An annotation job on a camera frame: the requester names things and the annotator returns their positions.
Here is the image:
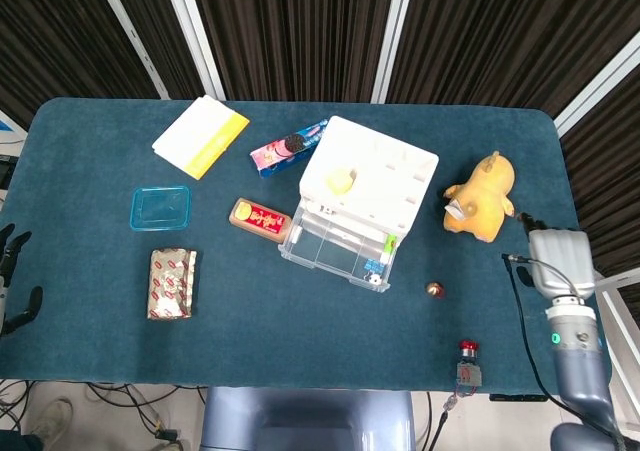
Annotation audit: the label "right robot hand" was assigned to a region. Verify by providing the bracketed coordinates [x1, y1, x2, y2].
[517, 212, 597, 302]

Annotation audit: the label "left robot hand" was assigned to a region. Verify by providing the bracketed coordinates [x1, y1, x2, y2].
[0, 223, 45, 337]

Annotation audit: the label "clear plastic storage bin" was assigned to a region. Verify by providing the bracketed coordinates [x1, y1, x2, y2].
[278, 203, 400, 293]

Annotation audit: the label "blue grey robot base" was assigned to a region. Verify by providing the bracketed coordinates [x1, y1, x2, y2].
[199, 387, 416, 451]

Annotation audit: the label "white plastic drawer cabinet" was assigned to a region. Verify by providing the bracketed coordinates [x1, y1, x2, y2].
[298, 115, 440, 242]

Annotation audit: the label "dark brown pleated curtain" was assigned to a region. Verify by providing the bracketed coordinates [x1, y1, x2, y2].
[387, 0, 640, 120]
[104, 0, 205, 100]
[187, 0, 400, 104]
[0, 0, 162, 130]
[559, 78, 640, 278]

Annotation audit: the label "yellow plush toy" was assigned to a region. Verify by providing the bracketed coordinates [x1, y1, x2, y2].
[442, 150, 516, 244]

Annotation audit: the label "white shoe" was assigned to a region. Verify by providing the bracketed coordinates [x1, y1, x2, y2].
[29, 397, 75, 447]

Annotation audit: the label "red emergency stop button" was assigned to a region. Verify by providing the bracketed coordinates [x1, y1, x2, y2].
[455, 339, 484, 387]

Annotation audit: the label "black bar at table edge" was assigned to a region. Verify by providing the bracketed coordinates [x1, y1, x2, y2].
[488, 393, 547, 403]

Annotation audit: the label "dark trouser leg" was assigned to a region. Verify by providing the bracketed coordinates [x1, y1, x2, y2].
[0, 435, 42, 451]

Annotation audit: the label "gold foil snack pack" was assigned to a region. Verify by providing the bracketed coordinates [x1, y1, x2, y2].
[146, 248, 198, 321]

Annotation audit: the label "blue white board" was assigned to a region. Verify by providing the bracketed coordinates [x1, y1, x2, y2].
[0, 110, 29, 145]

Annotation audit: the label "blue plastic lid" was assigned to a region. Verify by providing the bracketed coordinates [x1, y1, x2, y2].
[129, 185, 193, 232]

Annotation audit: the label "yellow sticky note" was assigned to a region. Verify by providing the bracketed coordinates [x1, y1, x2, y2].
[325, 168, 356, 194]

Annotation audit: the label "teal table cloth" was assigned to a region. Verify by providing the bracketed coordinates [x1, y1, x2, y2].
[0, 95, 612, 396]

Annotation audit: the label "brown drink bottle red label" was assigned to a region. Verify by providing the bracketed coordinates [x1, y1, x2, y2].
[228, 197, 294, 245]

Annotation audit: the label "blue pink cookie box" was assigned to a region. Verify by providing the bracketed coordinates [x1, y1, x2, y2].
[249, 118, 331, 180]

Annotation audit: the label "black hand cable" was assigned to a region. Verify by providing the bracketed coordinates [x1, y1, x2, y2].
[502, 253, 629, 451]

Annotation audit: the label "white metal frame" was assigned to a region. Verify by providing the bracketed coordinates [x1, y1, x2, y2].
[593, 269, 640, 422]

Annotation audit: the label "emergency button wires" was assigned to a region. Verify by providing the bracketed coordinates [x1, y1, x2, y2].
[439, 383, 481, 413]

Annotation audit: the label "white frame post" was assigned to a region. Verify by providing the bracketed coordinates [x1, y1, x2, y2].
[553, 35, 640, 138]
[160, 0, 228, 102]
[370, 0, 418, 105]
[92, 0, 172, 100]

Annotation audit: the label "black floor cable with plug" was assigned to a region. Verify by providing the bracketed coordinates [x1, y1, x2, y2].
[124, 383, 178, 444]

